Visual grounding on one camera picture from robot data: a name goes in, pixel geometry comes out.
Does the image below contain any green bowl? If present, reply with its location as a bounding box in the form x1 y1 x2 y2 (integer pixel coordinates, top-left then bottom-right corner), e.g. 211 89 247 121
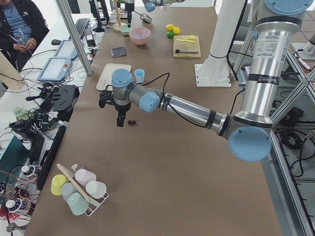
120 25 133 36

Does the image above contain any yellow plastic knife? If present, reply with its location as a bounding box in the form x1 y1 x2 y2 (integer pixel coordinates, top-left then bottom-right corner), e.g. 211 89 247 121
176 39 194 43

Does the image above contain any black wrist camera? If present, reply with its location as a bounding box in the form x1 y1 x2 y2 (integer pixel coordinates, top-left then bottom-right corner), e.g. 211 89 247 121
98 90 115 108

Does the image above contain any white upturned cup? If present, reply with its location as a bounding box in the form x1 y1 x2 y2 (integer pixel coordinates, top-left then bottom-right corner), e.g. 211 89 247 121
86 180 107 199

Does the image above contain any grey folded cloth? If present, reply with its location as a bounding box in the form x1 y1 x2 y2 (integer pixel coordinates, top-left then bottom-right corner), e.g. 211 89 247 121
111 47 126 58

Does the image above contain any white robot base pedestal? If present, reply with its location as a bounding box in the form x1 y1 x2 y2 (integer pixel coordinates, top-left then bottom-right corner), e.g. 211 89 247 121
195 0 247 87

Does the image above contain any black keyboard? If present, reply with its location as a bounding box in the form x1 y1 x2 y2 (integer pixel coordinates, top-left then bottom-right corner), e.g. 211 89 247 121
75 18 90 39

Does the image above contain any green upturned cup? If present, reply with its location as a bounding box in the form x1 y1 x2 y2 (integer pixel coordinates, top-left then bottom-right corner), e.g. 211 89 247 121
67 192 89 216

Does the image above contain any dark cherries pair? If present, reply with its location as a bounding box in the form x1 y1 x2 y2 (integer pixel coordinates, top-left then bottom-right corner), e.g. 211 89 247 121
127 119 136 126

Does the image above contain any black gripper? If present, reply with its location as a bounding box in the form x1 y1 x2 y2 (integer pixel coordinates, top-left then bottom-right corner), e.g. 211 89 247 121
114 98 131 127
125 0 135 28

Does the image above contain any aluminium frame post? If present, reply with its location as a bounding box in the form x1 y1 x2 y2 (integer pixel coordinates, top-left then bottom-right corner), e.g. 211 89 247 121
56 0 92 76

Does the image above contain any yellow upturned cup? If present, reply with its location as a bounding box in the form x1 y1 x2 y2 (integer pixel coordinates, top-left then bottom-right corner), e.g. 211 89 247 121
51 174 67 196

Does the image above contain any pink upturned cup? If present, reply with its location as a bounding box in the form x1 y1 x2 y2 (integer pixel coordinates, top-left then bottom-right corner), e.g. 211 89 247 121
74 169 96 187

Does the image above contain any green lime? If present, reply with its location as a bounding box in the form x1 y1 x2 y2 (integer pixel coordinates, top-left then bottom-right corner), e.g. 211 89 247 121
166 31 174 38

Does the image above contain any white cup rack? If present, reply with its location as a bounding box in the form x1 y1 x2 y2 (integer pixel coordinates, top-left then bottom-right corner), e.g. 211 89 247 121
57 163 109 216

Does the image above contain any light blue cup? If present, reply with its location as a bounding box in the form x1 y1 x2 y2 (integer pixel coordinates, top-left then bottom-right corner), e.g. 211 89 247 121
134 69 145 84

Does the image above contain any seated person dark jacket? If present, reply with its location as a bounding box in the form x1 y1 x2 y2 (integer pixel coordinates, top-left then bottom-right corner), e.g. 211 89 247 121
0 0 49 71

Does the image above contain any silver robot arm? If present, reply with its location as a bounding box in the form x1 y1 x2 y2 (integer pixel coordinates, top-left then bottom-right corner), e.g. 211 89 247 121
125 0 185 28
110 0 312 162

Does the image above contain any wooden cup stand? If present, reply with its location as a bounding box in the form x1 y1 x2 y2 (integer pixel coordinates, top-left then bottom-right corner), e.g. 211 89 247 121
113 0 126 31

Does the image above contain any steel ice scoop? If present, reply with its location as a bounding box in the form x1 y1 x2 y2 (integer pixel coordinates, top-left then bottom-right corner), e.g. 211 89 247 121
135 11 152 24

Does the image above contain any pile of clear ice cubes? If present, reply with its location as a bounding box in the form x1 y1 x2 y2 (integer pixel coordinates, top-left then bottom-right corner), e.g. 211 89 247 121
130 27 151 39

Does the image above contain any wooden cutting board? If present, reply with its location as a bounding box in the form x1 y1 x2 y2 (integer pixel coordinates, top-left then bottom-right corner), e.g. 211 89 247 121
173 35 201 59

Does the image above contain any grey upturned cup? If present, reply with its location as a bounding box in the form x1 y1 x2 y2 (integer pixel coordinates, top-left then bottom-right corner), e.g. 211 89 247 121
61 182 77 202

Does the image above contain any blue teach pendant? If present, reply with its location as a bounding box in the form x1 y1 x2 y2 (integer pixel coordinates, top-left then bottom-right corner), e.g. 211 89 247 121
54 39 78 60
37 57 72 82

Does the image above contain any yellow lemon near board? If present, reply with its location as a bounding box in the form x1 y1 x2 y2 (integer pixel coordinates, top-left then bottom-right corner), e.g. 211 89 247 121
172 27 181 35

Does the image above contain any pink bowl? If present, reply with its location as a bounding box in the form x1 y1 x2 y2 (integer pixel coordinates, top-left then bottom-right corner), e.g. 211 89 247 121
128 27 151 46

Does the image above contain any steel muddler black tip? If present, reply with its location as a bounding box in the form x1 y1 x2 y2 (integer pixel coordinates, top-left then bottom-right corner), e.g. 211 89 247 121
175 49 199 54

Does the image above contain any cream rabbit tray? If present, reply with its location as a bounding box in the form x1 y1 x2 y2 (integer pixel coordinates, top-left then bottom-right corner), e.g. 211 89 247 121
96 63 131 91

